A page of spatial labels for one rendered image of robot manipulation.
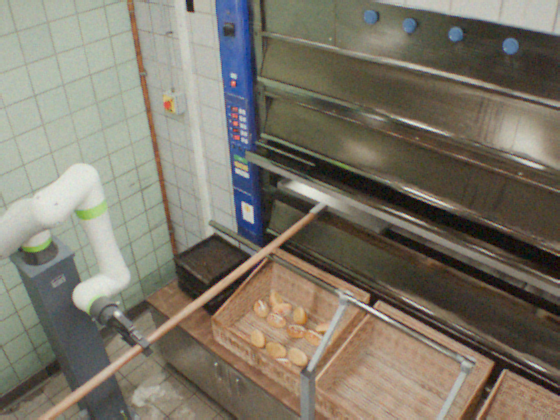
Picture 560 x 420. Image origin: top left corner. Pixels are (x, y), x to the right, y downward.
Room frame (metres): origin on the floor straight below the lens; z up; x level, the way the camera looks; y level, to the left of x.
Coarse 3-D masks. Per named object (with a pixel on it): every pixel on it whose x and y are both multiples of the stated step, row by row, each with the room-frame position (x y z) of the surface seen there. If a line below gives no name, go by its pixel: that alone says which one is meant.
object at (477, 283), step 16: (272, 192) 2.09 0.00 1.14; (352, 224) 1.78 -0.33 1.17; (384, 240) 1.67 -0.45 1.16; (400, 240) 1.64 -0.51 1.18; (416, 256) 1.56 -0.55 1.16; (432, 256) 1.53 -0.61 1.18; (448, 256) 1.53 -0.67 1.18; (448, 272) 1.47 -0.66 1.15; (464, 272) 1.43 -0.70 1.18; (480, 272) 1.42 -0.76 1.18; (480, 288) 1.37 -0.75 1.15; (496, 288) 1.33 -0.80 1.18; (512, 288) 1.33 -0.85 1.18; (528, 304) 1.25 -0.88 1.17; (544, 304) 1.24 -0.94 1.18
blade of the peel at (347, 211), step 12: (288, 180) 2.12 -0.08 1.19; (288, 192) 2.03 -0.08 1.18; (300, 192) 2.00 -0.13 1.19; (312, 192) 2.01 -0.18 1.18; (336, 204) 1.91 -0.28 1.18; (348, 204) 1.90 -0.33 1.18; (348, 216) 1.80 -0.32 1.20; (360, 216) 1.81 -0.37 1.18; (372, 216) 1.81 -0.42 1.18; (372, 228) 1.72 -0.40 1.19
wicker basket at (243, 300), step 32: (288, 256) 1.98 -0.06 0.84; (256, 288) 1.92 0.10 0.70; (288, 288) 1.93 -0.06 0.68; (320, 288) 1.82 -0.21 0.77; (352, 288) 1.73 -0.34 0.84; (224, 320) 1.75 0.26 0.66; (256, 320) 1.81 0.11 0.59; (288, 320) 1.79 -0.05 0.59; (320, 320) 1.77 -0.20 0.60; (352, 320) 1.58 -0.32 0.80; (256, 352) 1.51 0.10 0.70; (288, 384) 1.39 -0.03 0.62
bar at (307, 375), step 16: (240, 240) 1.71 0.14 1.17; (272, 256) 1.59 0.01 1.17; (304, 272) 1.49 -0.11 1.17; (336, 288) 1.39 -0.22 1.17; (352, 304) 1.32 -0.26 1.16; (336, 320) 1.31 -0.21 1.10; (384, 320) 1.23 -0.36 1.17; (416, 336) 1.15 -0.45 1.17; (320, 352) 1.24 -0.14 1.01; (448, 352) 1.07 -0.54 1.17; (304, 368) 1.22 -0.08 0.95; (464, 368) 1.01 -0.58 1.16; (304, 384) 1.19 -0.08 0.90; (304, 400) 1.19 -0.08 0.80; (448, 400) 0.96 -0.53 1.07; (304, 416) 1.19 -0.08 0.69
